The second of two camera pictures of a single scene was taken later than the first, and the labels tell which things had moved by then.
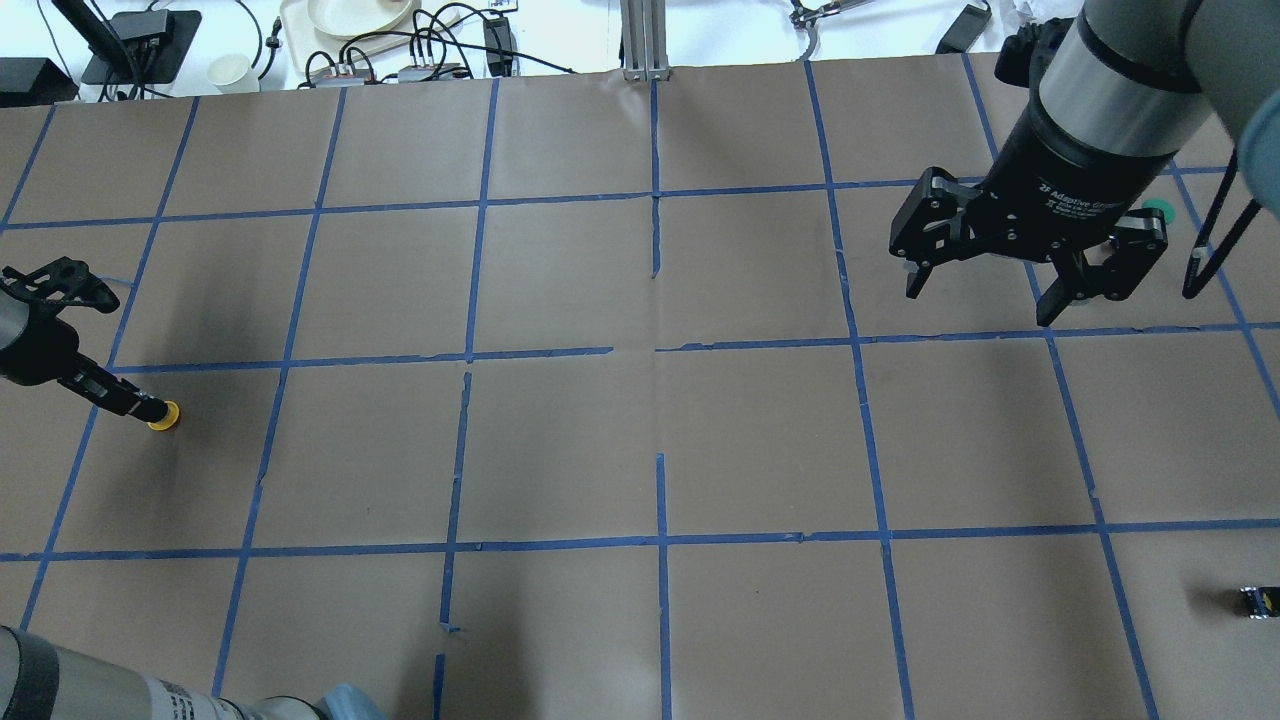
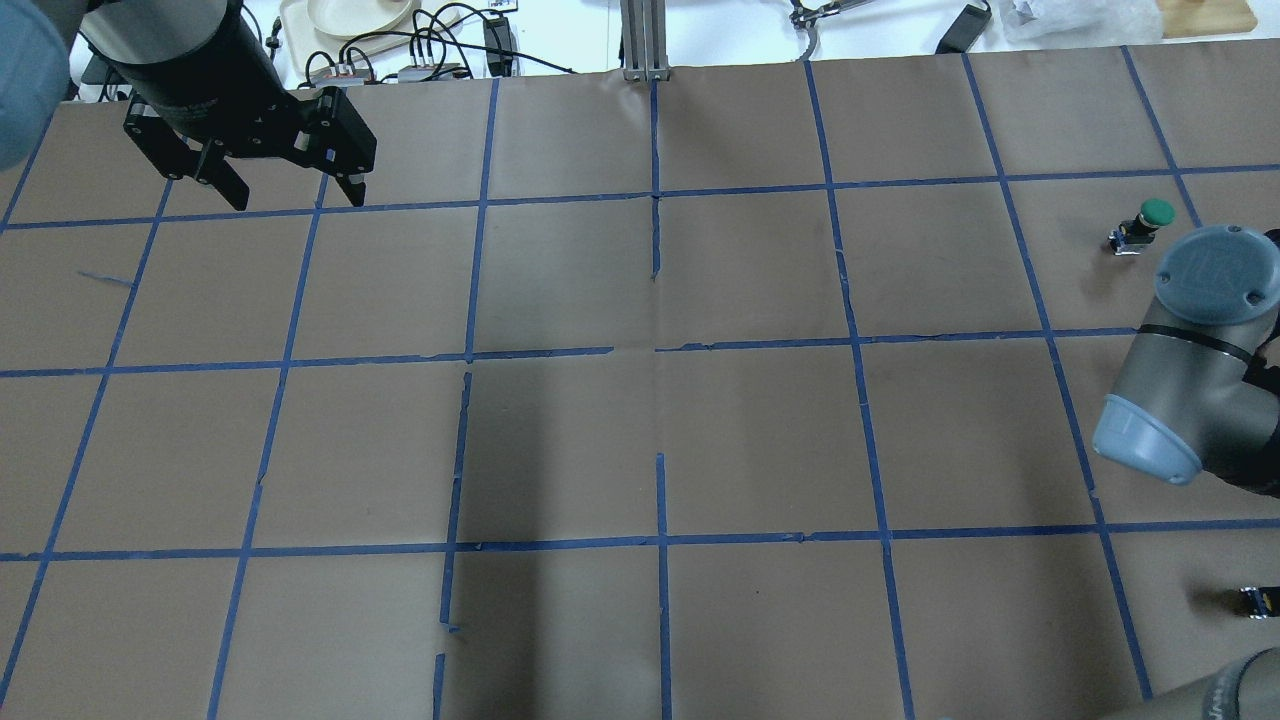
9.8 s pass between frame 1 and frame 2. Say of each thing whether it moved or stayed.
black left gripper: moved
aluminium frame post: stayed
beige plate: stayed
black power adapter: stayed
